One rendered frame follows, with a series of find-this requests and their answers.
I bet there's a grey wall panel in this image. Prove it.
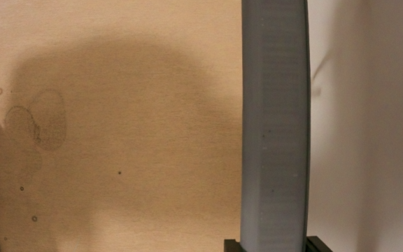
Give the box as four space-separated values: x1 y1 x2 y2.
307 0 403 252

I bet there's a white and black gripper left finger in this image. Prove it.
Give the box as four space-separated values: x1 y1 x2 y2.
223 239 243 252

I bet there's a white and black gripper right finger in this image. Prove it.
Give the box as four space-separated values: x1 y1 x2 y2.
306 236 333 252

